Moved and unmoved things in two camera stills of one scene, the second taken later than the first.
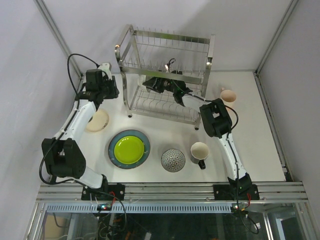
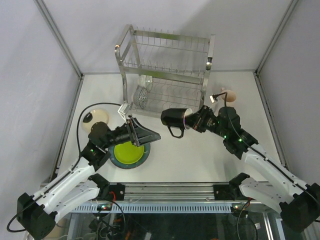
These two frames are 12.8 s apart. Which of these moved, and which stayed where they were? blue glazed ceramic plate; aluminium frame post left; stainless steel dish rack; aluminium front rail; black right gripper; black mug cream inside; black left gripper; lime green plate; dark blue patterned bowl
Moved: black right gripper; black mug cream inside; black left gripper; dark blue patterned bowl
Stayed: aluminium front rail; aluminium frame post left; blue glazed ceramic plate; stainless steel dish rack; lime green plate
